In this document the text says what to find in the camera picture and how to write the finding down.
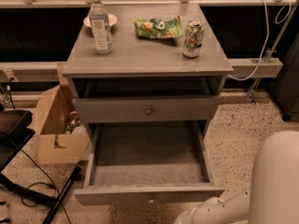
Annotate green chip bag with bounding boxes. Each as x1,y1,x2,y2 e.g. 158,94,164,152
134,16,182,39

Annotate grey drawer cabinet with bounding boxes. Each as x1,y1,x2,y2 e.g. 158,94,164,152
62,3,234,174

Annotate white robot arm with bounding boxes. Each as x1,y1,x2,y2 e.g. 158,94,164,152
174,131,299,224

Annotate dark cabinet at right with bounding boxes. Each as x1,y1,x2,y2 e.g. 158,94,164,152
271,39,299,121

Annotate white hanging cable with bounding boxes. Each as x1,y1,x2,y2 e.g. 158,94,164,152
227,0,299,82

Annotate black folding stand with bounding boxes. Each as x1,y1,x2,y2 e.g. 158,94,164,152
0,108,81,224

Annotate clear plastic water bottle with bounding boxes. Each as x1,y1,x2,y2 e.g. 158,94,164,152
88,0,112,54

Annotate metal railing post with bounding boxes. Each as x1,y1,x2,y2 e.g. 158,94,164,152
247,0,299,105

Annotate grey top drawer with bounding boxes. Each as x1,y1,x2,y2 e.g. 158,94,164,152
73,96,220,123

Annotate white green soda can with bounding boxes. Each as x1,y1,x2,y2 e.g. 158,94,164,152
182,21,205,58

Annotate cardboard box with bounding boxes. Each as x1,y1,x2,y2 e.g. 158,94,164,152
34,63,91,164

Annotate bottles inside cardboard box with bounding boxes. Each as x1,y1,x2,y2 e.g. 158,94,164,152
63,111,87,134

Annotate small white plate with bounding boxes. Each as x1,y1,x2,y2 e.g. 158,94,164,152
83,13,118,28

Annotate grey drawer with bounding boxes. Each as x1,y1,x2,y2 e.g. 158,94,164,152
73,96,220,123
74,121,224,205

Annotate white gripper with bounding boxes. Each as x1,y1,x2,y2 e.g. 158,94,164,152
173,210,195,224

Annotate black floor cable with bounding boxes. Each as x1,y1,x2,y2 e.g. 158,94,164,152
6,77,73,224

